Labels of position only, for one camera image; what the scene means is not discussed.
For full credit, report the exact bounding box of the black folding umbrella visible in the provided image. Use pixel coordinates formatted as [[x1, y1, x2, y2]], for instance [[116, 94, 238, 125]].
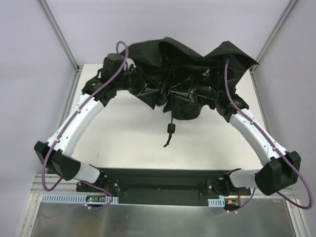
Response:
[[101, 36, 260, 149]]

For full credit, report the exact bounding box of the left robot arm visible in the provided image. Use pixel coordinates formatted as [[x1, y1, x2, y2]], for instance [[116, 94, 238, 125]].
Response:
[[34, 53, 142, 183]]

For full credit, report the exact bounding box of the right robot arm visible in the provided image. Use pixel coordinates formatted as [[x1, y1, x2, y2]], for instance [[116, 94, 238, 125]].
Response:
[[168, 82, 301, 196]]

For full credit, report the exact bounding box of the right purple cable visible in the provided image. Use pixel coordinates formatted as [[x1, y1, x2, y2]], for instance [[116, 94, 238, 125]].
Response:
[[224, 58, 314, 210]]

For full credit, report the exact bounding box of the right white cable duct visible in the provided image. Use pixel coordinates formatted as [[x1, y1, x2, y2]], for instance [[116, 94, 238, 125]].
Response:
[[207, 198, 225, 207]]

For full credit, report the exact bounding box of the white cable duct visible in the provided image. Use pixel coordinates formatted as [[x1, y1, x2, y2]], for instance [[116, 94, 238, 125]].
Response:
[[41, 194, 119, 205], [207, 198, 225, 207]]

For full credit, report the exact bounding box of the right aluminium frame post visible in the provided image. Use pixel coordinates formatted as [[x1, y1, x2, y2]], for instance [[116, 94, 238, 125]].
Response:
[[256, 0, 299, 63]]

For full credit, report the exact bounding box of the aluminium frame post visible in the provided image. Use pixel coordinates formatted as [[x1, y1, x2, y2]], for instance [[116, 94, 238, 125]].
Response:
[[37, 0, 79, 72], [256, 0, 299, 63]]

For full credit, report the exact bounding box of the left aluminium frame post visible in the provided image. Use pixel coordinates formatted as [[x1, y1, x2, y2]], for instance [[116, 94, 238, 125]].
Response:
[[37, 0, 79, 72]]

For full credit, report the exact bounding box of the left white cable duct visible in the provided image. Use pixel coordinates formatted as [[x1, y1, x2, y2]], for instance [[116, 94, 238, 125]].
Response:
[[41, 194, 119, 205]]

